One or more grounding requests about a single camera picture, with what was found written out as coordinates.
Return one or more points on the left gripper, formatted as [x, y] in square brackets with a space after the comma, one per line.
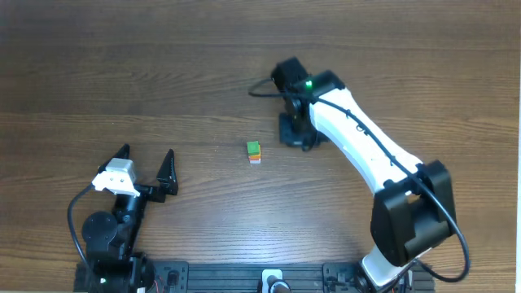
[154, 193]

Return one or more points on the orange cube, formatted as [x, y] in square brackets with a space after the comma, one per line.
[255, 157]

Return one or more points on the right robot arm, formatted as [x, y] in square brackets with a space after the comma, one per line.
[358, 138]

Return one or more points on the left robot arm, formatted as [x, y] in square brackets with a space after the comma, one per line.
[102, 236]

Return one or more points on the green cube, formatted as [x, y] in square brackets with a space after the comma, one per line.
[253, 147]

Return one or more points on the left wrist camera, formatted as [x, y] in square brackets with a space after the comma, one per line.
[118, 179]

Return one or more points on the mounting rail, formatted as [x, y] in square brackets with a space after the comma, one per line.
[228, 276]

